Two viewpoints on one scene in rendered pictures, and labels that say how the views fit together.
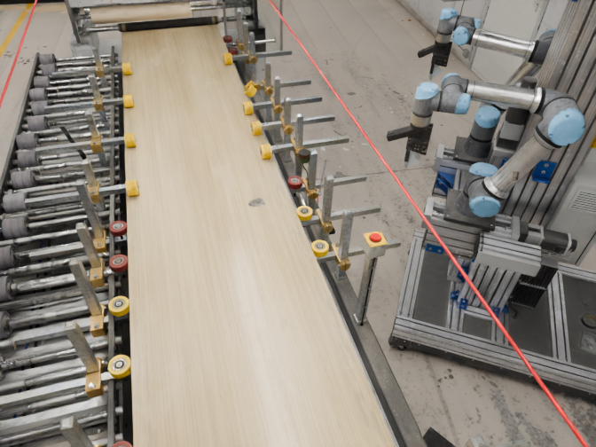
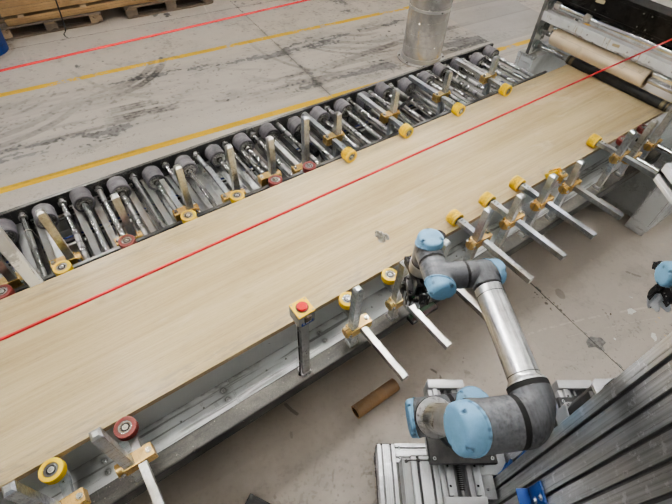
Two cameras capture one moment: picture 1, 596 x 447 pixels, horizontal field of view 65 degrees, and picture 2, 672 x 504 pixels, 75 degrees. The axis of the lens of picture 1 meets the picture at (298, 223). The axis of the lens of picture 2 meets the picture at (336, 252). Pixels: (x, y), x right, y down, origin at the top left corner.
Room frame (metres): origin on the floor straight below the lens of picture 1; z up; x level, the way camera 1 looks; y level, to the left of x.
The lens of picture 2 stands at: (1.03, -1.14, 2.55)
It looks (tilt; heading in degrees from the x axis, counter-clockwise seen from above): 50 degrees down; 69
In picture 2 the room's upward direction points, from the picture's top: 3 degrees clockwise
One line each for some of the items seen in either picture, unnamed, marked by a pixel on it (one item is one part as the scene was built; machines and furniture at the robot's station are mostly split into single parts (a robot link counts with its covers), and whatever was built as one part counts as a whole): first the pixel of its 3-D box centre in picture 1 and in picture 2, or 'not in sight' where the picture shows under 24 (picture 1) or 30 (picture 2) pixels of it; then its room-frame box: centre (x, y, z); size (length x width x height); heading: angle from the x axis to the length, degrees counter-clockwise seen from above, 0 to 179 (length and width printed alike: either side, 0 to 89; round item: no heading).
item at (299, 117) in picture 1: (298, 151); (474, 243); (2.20, 0.01, 0.94); 0.03 x 0.03 x 0.48; 17
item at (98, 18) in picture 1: (167, 11); (622, 68); (4.05, 1.15, 1.05); 1.43 x 0.12 x 0.12; 107
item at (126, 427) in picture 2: not in sight; (129, 431); (0.53, -0.40, 0.85); 0.08 x 0.08 x 0.11
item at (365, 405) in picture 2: not in sight; (375, 398); (1.66, -0.27, 0.04); 0.30 x 0.08 x 0.08; 17
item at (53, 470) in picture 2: not in sight; (57, 473); (0.29, -0.47, 0.85); 0.08 x 0.08 x 0.11
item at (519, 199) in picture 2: (286, 134); (505, 228); (2.44, 0.08, 0.90); 0.03 x 0.03 x 0.48; 17
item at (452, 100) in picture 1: (452, 100); (443, 276); (1.56, -0.56, 1.61); 0.11 x 0.11 x 0.08; 80
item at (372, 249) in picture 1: (373, 245); (302, 313); (1.23, -0.29, 1.18); 0.07 x 0.07 x 0.08; 17
